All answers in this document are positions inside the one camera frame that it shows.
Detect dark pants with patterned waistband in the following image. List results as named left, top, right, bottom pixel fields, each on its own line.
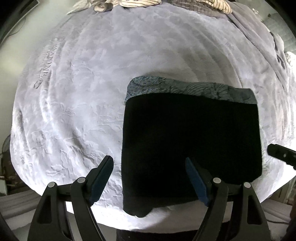
left=121, top=76, right=262, bottom=217

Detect grey plush bed blanket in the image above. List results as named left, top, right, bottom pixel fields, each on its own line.
left=10, top=3, right=295, bottom=233

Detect grey quilted headboard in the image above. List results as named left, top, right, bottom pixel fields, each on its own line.
left=263, top=13, right=296, bottom=54

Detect dark grey quilted cloth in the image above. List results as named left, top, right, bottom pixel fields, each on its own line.
left=168, top=0, right=223, bottom=18

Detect striped beige cloth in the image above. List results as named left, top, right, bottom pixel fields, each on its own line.
left=94, top=0, right=232, bottom=15

